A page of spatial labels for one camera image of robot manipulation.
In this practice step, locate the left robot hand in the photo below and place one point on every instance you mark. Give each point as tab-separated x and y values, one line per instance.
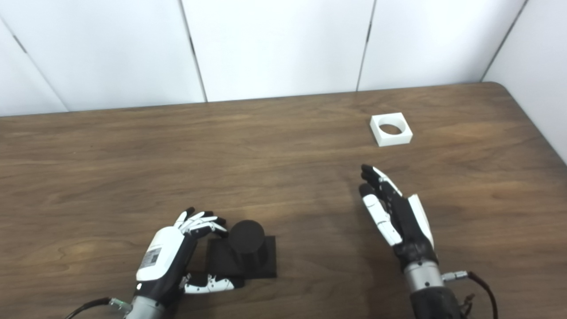
161	257

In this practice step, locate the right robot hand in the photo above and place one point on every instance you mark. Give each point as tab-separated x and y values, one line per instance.
409	230

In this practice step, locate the black peg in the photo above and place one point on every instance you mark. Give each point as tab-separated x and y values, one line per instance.
246	241

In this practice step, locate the white square piece with hole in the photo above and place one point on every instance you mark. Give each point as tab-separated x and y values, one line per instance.
394	139

